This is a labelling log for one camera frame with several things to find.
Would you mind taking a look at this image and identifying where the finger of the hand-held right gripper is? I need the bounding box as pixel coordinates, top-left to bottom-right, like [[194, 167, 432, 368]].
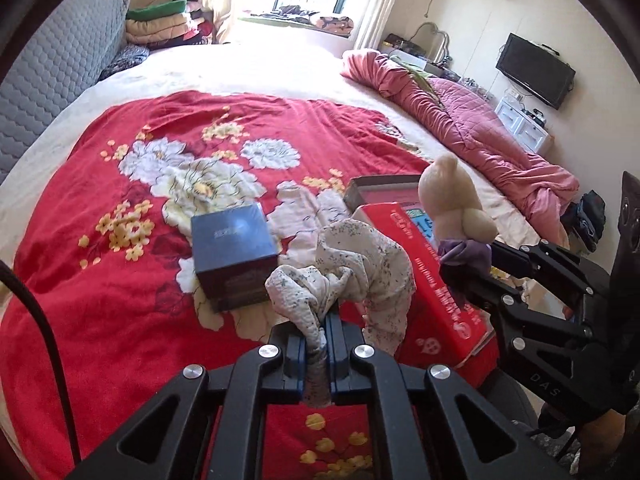
[[440, 260, 601, 411], [487, 241, 613, 311]]

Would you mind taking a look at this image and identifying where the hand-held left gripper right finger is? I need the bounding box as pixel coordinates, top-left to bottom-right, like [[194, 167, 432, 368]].
[[327, 310, 571, 480]]

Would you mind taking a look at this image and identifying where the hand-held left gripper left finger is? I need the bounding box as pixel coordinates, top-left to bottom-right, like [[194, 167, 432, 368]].
[[67, 310, 306, 480]]

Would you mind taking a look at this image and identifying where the purple cloth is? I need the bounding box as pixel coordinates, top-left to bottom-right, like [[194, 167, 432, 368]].
[[437, 239, 493, 281]]

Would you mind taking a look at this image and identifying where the red tissue pack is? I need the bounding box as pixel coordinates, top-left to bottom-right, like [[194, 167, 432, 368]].
[[352, 201, 493, 366]]

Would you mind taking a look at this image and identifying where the white floral cloth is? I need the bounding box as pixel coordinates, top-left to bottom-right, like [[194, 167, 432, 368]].
[[264, 220, 417, 406]]

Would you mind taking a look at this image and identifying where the beige plush bear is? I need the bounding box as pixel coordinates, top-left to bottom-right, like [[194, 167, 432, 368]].
[[418, 154, 498, 251]]

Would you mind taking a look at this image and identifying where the dark cardboard box lid tray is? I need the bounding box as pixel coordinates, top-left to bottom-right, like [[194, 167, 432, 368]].
[[343, 174, 436, 211]]

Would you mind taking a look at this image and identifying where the person's right forearm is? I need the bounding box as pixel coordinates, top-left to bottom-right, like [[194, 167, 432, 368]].
[[530, 400, 640, 480]]

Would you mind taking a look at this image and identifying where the dark clothes pile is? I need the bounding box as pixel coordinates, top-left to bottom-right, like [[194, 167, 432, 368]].
[[560, 190, 608, 253]]

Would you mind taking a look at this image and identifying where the dark blue box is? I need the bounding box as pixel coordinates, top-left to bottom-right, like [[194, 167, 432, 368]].
[[191, 203, 280, 312]]

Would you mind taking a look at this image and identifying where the pink and blue book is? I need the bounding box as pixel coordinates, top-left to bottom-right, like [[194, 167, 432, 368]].
[[400, 205, 441, 246]]

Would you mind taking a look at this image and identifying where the white drawer cabinet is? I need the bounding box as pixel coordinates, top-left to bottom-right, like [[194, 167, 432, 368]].
[[494, 97, 555, 153]]

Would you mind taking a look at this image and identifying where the pink quilted duvet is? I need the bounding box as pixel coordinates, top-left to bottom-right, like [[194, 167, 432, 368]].
[[341, 49, 581, 233]]

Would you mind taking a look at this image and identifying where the red floral blanket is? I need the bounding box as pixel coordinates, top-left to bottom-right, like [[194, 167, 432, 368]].
[[0, 91, 501, 480]]

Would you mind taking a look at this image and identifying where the green cloth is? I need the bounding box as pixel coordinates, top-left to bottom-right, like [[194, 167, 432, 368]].
[[395, 55, 441, 106]]

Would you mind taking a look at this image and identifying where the vanity mirror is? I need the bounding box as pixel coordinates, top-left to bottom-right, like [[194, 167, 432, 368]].
[[412, 21, 451, 63]]

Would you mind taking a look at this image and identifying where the bed with cream sheet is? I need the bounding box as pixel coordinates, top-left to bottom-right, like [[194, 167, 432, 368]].
[[0, 42, 571, 480]]

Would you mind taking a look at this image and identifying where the cream curtain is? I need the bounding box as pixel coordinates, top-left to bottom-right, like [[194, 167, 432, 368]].
[[352, 0, 408, 53], [202, 0, 251, 43]]

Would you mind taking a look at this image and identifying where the folded floral blanket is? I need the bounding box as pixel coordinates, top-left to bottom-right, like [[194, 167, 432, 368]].
[[309, 12, 355, 36]]

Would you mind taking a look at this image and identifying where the dark patterned pillow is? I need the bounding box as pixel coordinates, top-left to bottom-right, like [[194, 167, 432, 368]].
[[100, 44, 150, 81]]

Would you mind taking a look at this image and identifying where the stack of folded blankets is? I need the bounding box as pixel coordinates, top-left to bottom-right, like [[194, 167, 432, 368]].
[[125, 0, 213, 48]]

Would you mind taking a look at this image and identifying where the grey quilted headboard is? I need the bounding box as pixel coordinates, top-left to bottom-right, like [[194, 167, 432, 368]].
[[0, 0, 128, 181]]

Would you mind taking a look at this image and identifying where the black wall television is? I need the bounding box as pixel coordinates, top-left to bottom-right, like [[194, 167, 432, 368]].
[[496, 33, 576, 110]]

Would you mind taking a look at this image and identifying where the black cable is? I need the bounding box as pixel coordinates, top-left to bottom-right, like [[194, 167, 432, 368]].
[[0, 260, 83, 466]]

